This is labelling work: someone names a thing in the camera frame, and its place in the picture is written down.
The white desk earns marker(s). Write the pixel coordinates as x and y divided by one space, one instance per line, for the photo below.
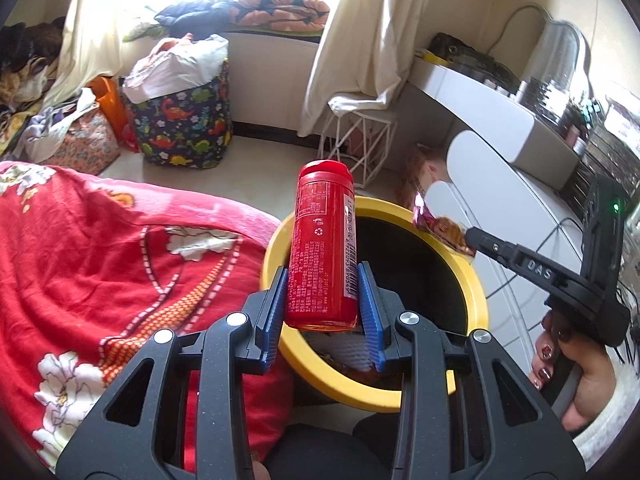
490 105

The camouflage bag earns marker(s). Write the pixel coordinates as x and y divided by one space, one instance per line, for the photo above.
470 57

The orange patterned quilt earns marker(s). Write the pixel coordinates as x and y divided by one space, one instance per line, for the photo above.
285 10

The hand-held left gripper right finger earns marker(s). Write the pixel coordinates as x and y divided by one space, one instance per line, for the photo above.
370 320

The purple snack packet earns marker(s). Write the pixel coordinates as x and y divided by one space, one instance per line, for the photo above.
445 232

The person's right forearm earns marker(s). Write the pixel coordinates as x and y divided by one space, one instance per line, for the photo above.
605 435

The red floral blanket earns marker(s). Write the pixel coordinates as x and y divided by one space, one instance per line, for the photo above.
100 260

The tan cream cloth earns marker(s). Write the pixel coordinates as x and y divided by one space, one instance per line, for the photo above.
25 80

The clear cosmetics organizer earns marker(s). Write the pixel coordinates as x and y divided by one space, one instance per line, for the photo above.
545 100

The pink cardboard box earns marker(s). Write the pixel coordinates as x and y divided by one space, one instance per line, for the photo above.
425 170

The yellow packet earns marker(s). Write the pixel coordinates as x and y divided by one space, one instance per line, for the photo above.
430 56

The pile of black clothes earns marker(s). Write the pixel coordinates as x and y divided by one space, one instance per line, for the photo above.
25 40

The person's right hand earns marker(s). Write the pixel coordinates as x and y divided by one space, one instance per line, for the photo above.
595 380

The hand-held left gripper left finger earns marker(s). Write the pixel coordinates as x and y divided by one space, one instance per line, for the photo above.
272 320

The brown patterned blanket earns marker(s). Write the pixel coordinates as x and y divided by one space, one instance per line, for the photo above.
15 125

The red drink can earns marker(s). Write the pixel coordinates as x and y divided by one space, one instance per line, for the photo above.
320 250

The yellow rimmed trash bin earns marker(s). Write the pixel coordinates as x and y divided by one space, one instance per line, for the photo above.
345 385

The pink floral bag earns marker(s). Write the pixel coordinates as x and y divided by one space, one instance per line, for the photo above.
85 147

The dark blue jacket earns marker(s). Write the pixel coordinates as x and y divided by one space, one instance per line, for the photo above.
200 10

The white cloth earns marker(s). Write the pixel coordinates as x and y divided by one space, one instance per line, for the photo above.
175 72

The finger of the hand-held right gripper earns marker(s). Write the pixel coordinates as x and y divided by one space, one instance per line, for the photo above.
500 250

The orange bag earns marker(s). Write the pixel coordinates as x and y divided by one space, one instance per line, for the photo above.
110 105

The orange red cloth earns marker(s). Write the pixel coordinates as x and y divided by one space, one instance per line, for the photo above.
167 46

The floral bag with clothes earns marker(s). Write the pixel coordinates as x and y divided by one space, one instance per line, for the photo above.
47 127

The cream curtain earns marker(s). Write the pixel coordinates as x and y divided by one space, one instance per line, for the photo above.
370 35
95 35

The dinosaur print laundry basket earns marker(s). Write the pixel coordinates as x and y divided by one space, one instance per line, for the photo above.
185 120

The green cushion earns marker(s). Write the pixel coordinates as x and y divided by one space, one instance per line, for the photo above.
142 32

